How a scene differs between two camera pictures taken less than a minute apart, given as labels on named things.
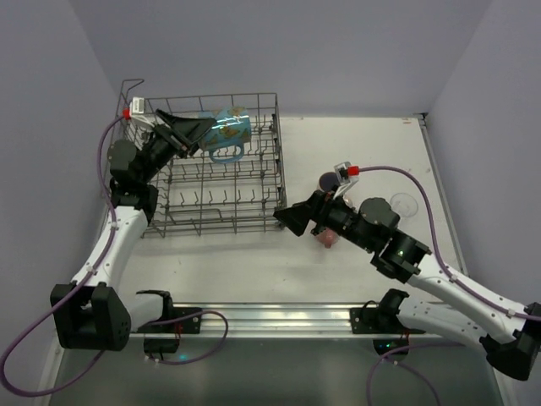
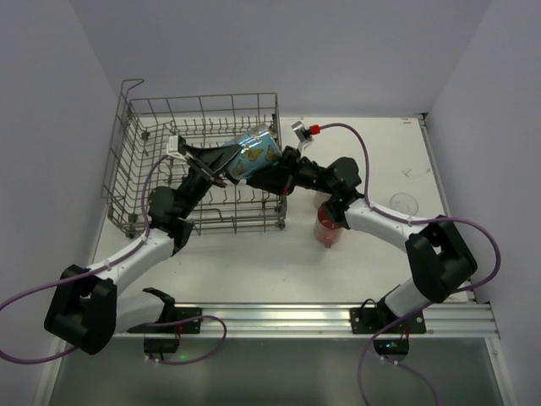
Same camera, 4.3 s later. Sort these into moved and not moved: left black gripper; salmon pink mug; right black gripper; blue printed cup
Moved: left black gripper; right black gripper; blue printed cup
Not moved: salmon pink mug
